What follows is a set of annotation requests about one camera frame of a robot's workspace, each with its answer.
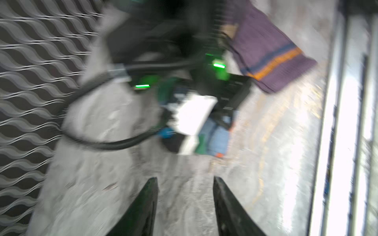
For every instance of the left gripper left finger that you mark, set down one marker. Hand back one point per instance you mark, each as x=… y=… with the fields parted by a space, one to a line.
x=139 y=218

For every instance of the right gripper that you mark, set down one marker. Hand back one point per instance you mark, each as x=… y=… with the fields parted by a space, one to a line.
x=230 y=94

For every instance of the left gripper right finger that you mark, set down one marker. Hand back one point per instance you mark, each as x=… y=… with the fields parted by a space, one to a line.
x=232 y=219

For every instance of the blue orange striped sock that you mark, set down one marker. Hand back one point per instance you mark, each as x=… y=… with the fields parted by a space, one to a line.
x=213 y=138

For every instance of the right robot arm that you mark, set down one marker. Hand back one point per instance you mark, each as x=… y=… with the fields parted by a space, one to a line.
x=164 y=36

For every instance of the purple striped sock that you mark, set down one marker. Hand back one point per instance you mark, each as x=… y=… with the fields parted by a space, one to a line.
x=261 y=50

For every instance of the aluminium front rail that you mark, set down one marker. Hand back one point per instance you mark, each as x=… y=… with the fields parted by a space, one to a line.
x=345 y=193

